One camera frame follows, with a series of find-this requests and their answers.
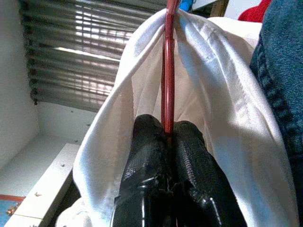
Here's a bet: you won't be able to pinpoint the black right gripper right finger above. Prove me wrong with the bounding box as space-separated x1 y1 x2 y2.
170 121 248 227

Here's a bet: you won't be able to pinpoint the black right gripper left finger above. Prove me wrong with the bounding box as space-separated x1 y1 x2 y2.
111 114 176 227

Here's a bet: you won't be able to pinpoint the white shirt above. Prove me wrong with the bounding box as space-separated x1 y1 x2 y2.
56 9 299 227

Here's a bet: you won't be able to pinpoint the dark red plastic hanger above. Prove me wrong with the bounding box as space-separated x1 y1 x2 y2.
160 0 182 138

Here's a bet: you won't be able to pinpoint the white ledge board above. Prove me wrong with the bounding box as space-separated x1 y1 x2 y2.
3 141 82 227

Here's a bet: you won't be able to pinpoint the grey window blind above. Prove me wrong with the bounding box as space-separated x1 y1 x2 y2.
20 0 166 114

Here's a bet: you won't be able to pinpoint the blue mat red border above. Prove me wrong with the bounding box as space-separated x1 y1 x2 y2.
0 194 26 224

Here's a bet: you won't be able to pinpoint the person leg blue jeans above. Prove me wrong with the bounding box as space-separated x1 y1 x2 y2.
250 0 303 227

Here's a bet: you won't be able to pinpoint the blue plastic object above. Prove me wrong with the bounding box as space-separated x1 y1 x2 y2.
181 0 197 11

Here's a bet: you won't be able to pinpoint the red garment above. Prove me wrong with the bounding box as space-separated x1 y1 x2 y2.
238 0 272 24

